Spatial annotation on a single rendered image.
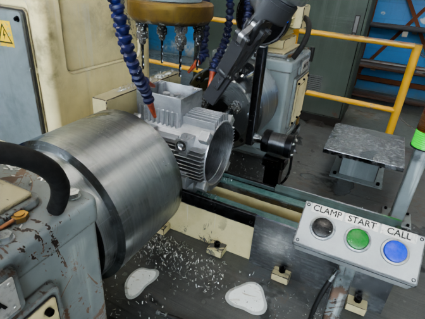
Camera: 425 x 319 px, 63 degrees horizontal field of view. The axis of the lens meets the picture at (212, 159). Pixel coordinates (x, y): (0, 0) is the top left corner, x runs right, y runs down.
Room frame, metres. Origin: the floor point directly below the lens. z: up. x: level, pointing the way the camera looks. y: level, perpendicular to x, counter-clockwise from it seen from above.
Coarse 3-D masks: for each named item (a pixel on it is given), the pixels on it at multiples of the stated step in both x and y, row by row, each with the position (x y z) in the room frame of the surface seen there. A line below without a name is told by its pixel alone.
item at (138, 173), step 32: (64, 128) 0.49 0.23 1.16; (96, 128) 0.50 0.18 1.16; (128, 128) 0.52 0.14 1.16; (64, 160) 0.42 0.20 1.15; (96, 160) 0.43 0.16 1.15; (128, 160) 0.46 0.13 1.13; (160, 160) 0.51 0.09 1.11; (96, 192) 0.39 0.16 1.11; (128, 192) 0.42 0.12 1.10; (160, 192) 0.47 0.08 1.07; (96, 224) 0.37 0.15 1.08; (128, 224) 0.39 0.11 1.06; (160, 224) 0.47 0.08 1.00; (128, 256) 0.40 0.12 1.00
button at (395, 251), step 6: (384, 246) 0.38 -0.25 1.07; (390, 246) 0.38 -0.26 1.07; (396, 246) 0.38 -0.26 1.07; (402, 246) 0.38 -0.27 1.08; (384, 252) 0.38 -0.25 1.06; (390, 252) 0.37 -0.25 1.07; (396, 252) 0.37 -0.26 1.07; (402, 252) 0.37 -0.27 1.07; (390, 258) 0.37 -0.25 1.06; (396, 258) 0.36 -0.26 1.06; (402, 258) 0.36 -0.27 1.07
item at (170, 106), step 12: (156, 84) 0.84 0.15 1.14; (168, 84) 0.85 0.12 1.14; (180, 84) 0.84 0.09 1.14; (156, 96) 0.75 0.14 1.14; (168, 96) 0.74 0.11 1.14; (180, 96) 0.74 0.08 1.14; (192, 96) 0.77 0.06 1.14; (144, 108) 0.76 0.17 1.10; (156, 108) 0.75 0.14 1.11; (168, 108) 0.74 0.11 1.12; (180, 108) 0.72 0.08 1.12; (192, 108) 0.77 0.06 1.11; (156, 120) 0.75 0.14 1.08; (168, 120) 0.74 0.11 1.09; (180, 120) 0.73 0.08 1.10
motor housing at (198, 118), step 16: (192, 112) 0.76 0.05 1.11; (208, 112) 0.76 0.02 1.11; (160, 128) 0.74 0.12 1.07; (192, 128) 0.72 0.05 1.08; (208, 128) 0.71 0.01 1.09; (224, 128) 0.80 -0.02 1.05; (224, 144) 0.81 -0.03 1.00; (176, 160) 0.68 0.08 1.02; (192, 160) 0.67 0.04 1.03; (208, 160) 0.80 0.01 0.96; (224, 160) 0.79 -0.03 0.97; (192, 176) 0.67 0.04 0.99; (208, 176) 0.75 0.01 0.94
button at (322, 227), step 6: (318, 222) 0.42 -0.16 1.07; (324, 222) 0.42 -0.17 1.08; (330, 222) 0.42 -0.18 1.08; (312, 228) 0.42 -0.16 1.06; (318, 228) 0.41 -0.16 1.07; (324, 228) 0.41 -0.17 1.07; (330, 228) 0.41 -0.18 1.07; (318, 234) 0.41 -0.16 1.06; (324, 234) 0.40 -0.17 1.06; (330, 234) 0.41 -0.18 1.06
